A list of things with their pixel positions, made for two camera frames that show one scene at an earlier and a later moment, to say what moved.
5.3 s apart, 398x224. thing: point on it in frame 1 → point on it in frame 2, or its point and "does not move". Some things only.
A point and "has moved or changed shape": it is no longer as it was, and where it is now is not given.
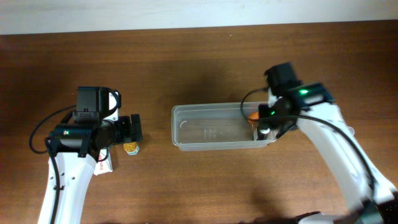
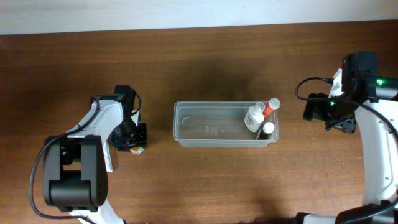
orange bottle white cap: x=254 y=116 has moved or changed shape
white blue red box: x=104 y=164 does not move
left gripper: x=135 y=127 → x=134 y=142
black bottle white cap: x=263 y=134 does not move
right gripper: x=268 y=125 → x=313 y=106
